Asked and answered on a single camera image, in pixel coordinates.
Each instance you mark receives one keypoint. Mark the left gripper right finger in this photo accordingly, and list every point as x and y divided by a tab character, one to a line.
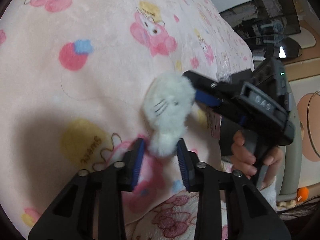
249	215

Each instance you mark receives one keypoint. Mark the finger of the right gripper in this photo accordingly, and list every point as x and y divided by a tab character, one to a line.
206	99
218	89

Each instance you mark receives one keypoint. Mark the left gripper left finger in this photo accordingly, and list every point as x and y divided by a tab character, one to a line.
71	213

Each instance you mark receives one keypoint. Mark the white fluffy plush clip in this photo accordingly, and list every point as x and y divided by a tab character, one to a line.
166	107

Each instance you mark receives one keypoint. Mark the black storage box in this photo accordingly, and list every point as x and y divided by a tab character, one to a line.
244	75

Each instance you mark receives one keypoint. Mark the right hand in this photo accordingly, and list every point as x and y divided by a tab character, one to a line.
243	160

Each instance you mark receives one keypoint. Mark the crumpled clear plastic wrap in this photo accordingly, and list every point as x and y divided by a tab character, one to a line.
224	68

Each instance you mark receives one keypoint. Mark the grey padded headboard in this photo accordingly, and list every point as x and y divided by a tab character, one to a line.
289	173

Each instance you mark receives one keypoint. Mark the orange plush toy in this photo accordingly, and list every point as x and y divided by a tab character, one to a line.
302	194

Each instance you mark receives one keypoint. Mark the dark open wardrobe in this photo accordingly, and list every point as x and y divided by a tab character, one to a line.
266	27

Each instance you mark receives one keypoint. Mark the pink cartoon print blanket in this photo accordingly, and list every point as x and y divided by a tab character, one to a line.
74	74

